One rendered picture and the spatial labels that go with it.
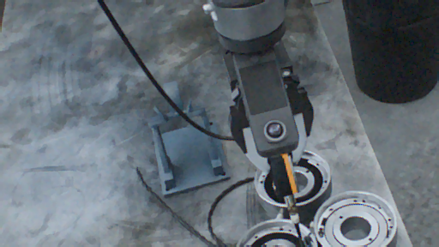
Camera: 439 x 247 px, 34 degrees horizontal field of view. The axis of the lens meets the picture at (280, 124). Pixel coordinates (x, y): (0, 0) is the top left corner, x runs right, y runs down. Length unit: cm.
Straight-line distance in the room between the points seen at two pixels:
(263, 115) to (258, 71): 5
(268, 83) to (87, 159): 48
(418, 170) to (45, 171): 122
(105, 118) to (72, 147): 7
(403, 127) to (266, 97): 151
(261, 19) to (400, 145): 149
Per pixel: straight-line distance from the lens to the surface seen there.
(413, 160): 212
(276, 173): 85
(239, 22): 71
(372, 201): 95
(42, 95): 131
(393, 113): 226
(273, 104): 73
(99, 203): 108
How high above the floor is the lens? 156
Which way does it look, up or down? 44 degrees down
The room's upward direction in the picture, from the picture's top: 10 degrees counter-clockwise
